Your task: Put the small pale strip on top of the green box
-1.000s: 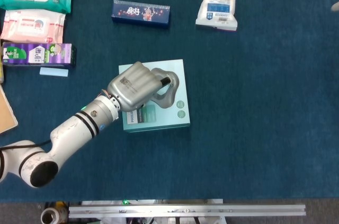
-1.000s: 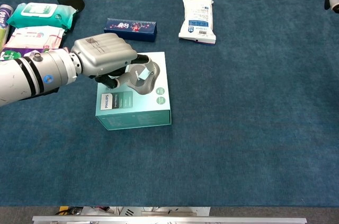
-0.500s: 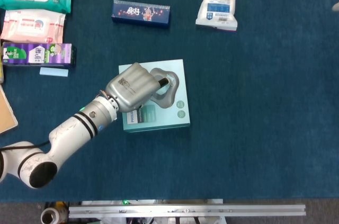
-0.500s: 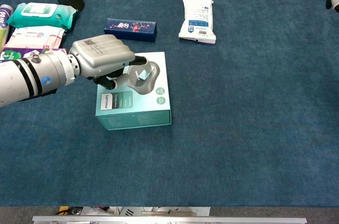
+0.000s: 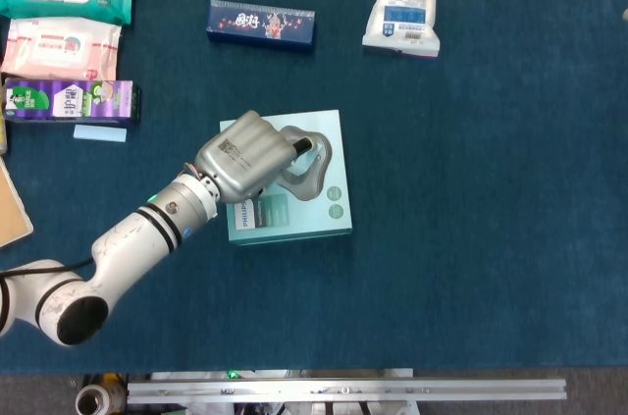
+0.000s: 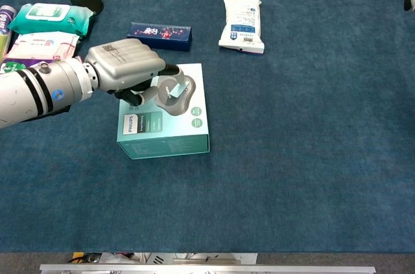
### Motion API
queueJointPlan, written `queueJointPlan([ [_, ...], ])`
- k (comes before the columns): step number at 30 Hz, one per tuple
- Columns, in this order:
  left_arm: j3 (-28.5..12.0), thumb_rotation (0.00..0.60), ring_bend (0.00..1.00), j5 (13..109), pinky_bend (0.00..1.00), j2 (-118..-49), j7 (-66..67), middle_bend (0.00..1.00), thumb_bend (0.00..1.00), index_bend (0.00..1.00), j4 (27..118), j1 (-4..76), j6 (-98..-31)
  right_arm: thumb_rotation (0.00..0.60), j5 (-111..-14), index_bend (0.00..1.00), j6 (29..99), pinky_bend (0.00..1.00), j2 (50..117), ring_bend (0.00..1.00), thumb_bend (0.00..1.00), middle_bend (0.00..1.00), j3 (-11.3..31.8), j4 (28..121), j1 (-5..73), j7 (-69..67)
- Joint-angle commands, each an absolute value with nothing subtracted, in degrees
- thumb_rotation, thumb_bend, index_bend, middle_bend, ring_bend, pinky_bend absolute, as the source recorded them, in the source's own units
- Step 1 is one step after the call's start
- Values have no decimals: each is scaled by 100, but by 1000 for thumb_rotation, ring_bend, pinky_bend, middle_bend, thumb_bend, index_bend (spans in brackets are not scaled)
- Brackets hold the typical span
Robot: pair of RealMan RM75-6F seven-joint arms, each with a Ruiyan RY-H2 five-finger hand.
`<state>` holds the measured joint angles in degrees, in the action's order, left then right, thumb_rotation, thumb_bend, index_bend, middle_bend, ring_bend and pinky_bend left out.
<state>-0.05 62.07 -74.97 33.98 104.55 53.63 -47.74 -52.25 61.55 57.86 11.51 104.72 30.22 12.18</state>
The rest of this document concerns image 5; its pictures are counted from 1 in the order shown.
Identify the dark blue long box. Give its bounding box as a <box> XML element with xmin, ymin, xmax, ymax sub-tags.
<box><xmin>206</xmin><ymin>0</ymin><xmax>317</xmax><ymax>54</ymax></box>

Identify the green Philips speaker paper box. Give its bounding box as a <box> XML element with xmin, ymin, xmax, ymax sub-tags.
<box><xmin>219</xmin><ymin>109</ymin><xmax>353</xmax><ymax>245</ymax></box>

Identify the purple toothpaste box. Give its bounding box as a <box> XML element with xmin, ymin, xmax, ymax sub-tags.
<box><xmin>2</xmin><ymin>78</ymin><xmax>142</xmax><ymax>127</ymax></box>

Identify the aluminium profile rail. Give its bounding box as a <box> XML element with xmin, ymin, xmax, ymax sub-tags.
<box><xmin>126</xmin><ymin>378</ymin><xmax>568</xmax><ymax>405</ymax></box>

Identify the light blue sticky note pad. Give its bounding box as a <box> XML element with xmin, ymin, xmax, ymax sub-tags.
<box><xmin>73</xmin><ymin>124</ymin><xmax>128</xmax><ymax>144</ymax></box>

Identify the white blue plastic pouch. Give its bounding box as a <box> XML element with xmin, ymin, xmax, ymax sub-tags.
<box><xmin>361</xmin><ymin>0</ymin><xmax>442</xmax><ymax>61</ymax></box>

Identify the pink wet wipes pack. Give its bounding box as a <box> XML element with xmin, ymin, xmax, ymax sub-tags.
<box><xmin>0</xmin><ymin>17</ymin><xmax>123</xmax><ymax>82</ymax></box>

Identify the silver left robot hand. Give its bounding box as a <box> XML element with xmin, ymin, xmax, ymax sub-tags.
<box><xmin>194</xmin><ymin>109</ymin><xmax>316</xmax><ymax>205</ymax></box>

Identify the brown cardboard sheet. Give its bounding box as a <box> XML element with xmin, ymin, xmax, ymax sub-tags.
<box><xmin>0</xmin><ymin>157</ymin><xmax>34</xmax><ymax>249</ymax></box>

